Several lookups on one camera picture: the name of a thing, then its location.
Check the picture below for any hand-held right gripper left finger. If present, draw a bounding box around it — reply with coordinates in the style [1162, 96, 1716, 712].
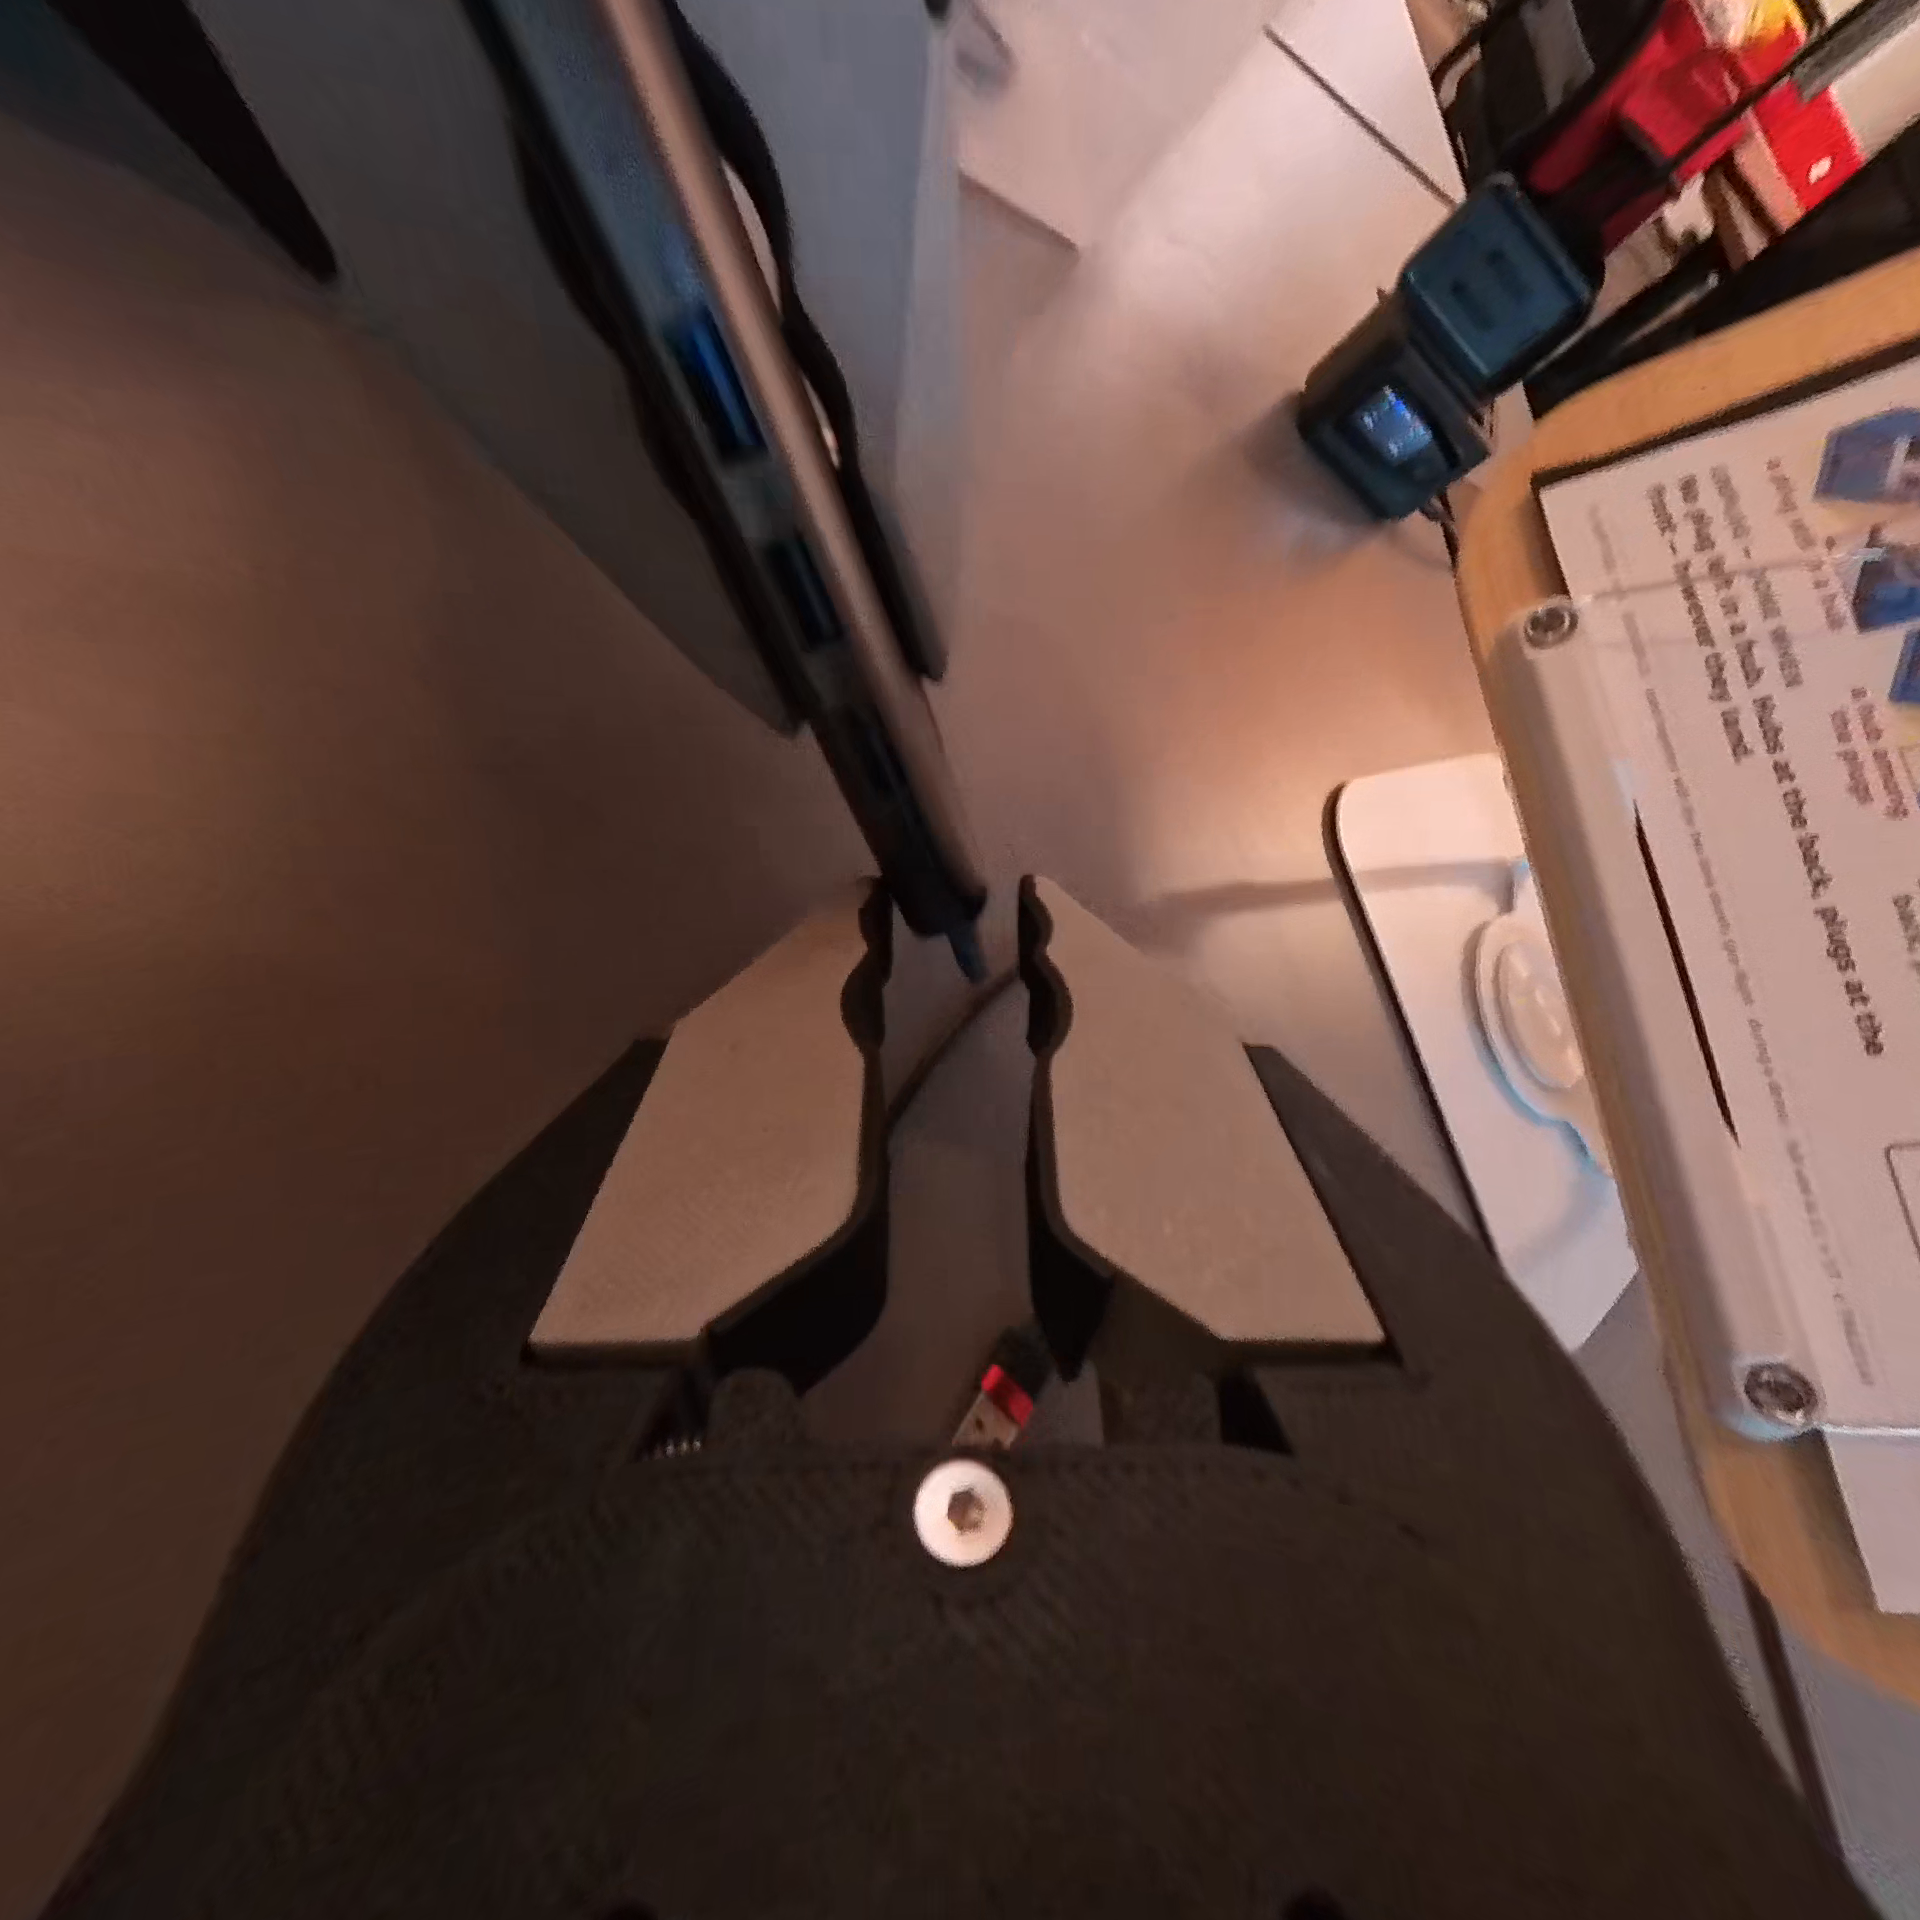
[526, 881, 899, 1395]

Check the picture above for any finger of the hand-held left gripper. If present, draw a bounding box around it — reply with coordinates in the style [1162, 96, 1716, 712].
[660, 0, 946, 689]
[188, 0, 815, 741]

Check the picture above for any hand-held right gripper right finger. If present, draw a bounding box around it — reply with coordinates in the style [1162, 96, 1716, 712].
[1018, 873, 1391, 1379]

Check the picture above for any dark grey usb hub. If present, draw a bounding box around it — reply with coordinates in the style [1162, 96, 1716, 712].
[481, 0, 994, 985]

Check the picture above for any black cable with red plugs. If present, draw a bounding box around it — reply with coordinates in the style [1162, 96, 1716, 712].
[949, 1323, 1057, 1456]

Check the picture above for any white stand base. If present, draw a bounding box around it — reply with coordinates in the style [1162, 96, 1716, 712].
[1324, 754, 1641, 1356]

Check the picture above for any printed instruction sheet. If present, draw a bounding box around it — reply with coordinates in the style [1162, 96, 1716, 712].
[1530, 360, 1920, 1615]

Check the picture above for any red storage bin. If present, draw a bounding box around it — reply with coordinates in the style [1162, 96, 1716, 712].
[1530, 0, 1876, 242]

